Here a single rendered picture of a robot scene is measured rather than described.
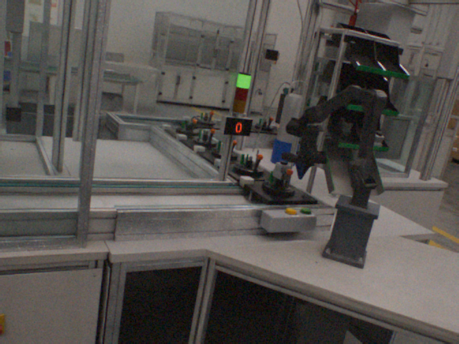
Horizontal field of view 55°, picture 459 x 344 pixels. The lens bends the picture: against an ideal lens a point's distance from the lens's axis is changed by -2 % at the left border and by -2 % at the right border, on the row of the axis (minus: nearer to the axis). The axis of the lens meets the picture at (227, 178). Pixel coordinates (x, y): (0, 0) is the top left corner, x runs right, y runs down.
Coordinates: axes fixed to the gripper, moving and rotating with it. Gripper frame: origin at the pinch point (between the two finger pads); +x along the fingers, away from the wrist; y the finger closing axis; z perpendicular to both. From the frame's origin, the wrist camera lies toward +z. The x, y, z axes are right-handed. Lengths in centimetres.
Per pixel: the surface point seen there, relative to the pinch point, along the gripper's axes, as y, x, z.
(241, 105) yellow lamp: -19.4, -19.7, -21.4
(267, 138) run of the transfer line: 71, 16, -130
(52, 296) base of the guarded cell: -91, 38, 11
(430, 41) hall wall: 900, -154, -684
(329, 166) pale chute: 21.0, -0.1, -8.0
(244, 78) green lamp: -20.2, -30.1, -21.7
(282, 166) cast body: -1.9, 1.3, -10.2
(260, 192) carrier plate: -10.6, 12.5, -9.2
